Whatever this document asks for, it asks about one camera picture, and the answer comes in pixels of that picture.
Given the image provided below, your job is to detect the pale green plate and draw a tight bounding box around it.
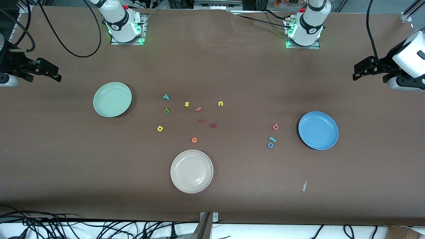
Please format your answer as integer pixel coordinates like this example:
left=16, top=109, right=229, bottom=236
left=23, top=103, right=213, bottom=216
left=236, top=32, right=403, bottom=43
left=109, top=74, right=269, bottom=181
left=93, top=82, right=132, bottom=118

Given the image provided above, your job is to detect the blue plate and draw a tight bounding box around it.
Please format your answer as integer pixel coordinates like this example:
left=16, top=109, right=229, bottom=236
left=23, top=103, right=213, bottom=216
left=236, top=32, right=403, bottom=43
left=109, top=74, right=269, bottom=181
left=298, top=111, right=339, bottom=150

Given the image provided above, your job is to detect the brown table cover sheet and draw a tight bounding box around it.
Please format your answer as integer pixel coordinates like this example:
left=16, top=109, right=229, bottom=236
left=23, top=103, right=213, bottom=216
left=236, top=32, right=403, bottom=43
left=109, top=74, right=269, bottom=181
left=0, top=5, right=425, bottom=227

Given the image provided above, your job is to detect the grey metal box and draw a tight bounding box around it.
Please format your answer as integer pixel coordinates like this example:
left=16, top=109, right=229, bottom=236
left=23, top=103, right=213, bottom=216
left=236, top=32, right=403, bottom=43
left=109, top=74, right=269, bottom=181
left=194, top=0, right=243, bottom=10

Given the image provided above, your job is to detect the cardboard box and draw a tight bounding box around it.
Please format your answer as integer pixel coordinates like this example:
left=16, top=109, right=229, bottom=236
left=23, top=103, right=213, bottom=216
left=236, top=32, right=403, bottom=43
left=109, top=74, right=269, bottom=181
left=387, top=226, right=425, bottom=239

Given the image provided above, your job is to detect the cream white plate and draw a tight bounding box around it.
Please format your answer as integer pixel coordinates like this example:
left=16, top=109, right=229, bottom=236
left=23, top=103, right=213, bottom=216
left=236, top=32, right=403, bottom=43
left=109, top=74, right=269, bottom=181
left=170, top=149, right=214, bottom=194

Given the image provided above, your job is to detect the aluminium frame profile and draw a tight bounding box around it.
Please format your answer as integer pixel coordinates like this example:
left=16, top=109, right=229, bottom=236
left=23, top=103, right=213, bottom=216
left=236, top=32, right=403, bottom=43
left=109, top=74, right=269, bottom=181
left=400, top=0, right=425, bottom=23
left=8, top=4, right=34, bottom=43

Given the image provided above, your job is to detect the long black looping cable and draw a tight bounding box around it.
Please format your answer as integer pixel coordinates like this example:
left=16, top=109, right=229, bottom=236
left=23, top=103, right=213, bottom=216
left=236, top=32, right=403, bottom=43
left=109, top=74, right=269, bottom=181
left=37, top=0, right=102, bottom=58

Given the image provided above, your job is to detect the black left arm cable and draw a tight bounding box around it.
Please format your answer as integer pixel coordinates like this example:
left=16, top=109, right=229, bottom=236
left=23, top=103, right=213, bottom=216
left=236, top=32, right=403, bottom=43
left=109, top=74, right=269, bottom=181
left=366, top=0, right=381, bottom=62

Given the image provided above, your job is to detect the thin black cable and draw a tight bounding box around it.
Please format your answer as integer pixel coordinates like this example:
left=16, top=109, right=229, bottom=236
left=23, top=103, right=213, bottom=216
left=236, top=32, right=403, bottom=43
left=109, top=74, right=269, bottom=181
left=13, top=0, right=33, bottom=47

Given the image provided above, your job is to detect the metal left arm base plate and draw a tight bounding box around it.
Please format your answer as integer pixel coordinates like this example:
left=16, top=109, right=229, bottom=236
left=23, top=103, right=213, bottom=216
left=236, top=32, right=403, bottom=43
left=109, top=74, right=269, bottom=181
left=285, top=17, right=321, bottom=50

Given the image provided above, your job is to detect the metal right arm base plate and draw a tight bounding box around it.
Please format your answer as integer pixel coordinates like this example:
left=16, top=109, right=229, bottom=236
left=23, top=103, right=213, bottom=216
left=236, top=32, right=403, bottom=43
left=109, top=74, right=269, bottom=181
left=110, top=14, right=147, bottom=45

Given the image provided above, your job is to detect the black base cable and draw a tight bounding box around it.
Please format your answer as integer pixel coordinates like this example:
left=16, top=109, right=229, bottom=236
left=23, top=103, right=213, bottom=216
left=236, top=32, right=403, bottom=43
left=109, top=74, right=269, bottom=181
left=231, top=9, right=289, bottom=30

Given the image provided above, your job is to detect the metal edge bracket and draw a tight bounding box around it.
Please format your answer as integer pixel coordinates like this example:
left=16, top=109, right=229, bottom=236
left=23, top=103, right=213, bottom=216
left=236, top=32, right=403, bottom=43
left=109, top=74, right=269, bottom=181
left=199, top=212, right=219, bottom=239

